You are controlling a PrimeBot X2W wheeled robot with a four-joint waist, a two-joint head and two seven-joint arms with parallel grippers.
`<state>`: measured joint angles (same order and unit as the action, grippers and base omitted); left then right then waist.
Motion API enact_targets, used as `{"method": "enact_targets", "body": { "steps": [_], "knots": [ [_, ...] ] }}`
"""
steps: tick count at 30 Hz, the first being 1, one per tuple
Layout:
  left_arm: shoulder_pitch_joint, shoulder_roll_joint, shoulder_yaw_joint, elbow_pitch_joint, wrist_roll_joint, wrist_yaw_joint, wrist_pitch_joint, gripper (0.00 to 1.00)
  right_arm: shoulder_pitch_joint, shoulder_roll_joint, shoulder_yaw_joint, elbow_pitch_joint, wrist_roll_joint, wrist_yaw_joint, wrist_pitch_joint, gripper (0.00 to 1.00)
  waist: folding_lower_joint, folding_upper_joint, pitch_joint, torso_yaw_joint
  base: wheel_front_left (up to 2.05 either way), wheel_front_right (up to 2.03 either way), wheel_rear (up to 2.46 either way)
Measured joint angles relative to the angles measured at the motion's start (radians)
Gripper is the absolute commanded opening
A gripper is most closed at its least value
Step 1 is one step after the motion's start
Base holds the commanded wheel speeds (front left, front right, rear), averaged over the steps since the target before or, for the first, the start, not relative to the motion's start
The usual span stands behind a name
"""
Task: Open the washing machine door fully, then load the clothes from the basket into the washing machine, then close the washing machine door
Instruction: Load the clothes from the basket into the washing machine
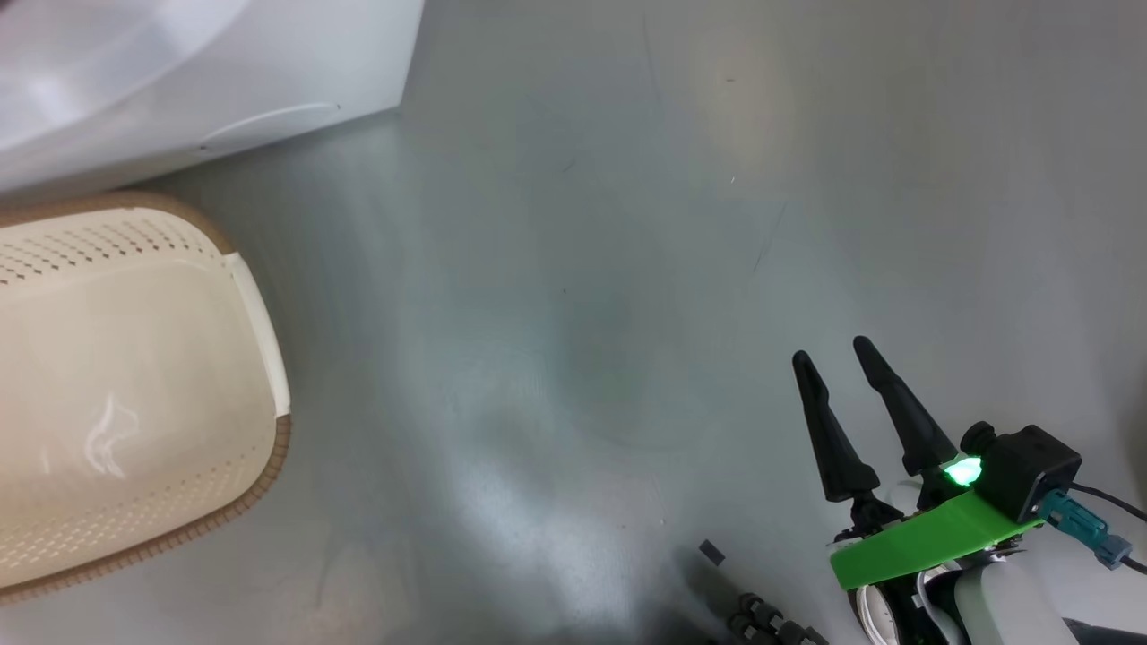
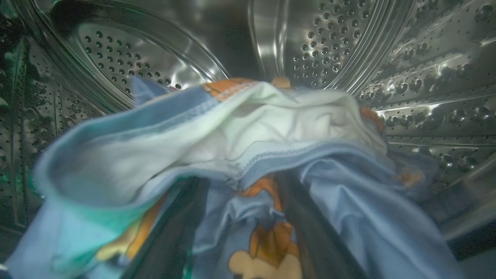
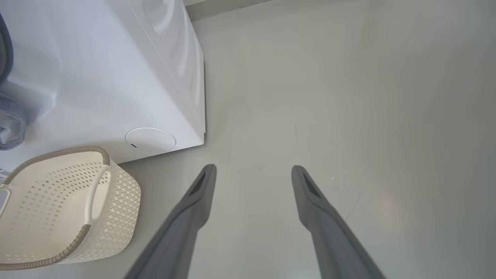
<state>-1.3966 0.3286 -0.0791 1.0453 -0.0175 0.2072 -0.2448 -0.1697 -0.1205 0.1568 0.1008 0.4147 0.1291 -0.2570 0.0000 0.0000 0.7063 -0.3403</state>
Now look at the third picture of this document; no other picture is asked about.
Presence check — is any blue cartoon print clothing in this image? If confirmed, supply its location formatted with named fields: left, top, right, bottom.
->
left=0, top=91, right=28, bottom=151

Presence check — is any round white filter cover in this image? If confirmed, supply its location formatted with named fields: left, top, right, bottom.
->
left=125, top=127, right=177, bottom=154

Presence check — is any white front-load washing machine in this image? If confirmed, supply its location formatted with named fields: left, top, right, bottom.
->
left=0, top=0, right=206, bottom=173

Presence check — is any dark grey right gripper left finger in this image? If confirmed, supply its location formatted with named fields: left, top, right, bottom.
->
left=124, top=164, right=217, bottom=279

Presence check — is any cream perforated laundry basket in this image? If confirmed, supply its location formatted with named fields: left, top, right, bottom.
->
left=0, top=146, right=142, bottom=271

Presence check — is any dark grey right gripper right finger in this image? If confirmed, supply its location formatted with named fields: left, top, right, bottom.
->
left=291, top=165, right=386, bottom=279

